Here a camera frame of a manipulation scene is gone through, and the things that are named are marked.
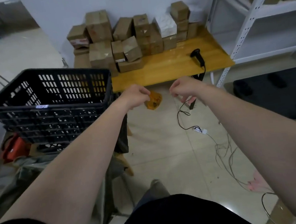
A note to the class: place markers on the white metal shelf rack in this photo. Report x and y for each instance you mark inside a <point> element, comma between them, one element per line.
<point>248,13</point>

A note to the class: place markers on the flat brown cardboard piece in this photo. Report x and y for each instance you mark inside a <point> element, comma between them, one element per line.
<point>280,216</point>

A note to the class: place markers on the orange bag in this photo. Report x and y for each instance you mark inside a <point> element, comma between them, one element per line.
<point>13,148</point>

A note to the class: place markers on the person's grey trouser leg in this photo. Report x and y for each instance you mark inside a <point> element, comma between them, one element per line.
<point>153,191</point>

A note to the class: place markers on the person's right fingers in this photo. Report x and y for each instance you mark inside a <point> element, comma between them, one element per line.
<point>177,93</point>

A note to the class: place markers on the person's left forearm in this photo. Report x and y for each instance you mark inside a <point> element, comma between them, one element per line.
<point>76,160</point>

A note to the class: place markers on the orange plastic packet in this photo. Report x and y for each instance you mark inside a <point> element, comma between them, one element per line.
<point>155,102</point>

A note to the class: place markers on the person's left hand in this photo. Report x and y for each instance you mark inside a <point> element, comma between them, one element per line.
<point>134,95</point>

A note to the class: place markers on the black plastic crate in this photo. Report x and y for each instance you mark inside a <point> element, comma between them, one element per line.
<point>60,127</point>
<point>56,88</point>

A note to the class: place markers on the black plastic pallet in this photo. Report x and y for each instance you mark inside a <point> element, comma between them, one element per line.
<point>280,94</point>

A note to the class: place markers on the white wrapped parcel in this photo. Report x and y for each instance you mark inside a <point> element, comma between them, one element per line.
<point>166,25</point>

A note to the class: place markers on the white power strip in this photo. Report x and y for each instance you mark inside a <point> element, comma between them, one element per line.
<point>201,130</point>

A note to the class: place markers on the person's right hand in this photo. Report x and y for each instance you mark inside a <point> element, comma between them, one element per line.
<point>190,86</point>

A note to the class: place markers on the person's right forearm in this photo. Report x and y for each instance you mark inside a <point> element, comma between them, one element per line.
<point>267,142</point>

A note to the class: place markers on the person's black shirt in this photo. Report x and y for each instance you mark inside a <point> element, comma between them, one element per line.
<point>175,218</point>

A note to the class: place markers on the black barcode scanner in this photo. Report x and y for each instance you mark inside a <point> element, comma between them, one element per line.
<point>197,55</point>

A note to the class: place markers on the person's left fingers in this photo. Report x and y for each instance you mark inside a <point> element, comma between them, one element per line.
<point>144,96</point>

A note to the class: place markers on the pile of brown cardboard boxes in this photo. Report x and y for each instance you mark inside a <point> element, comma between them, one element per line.
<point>102,54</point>

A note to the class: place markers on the grey-green plastic sheet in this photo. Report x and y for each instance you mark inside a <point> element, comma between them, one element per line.
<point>30,170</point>

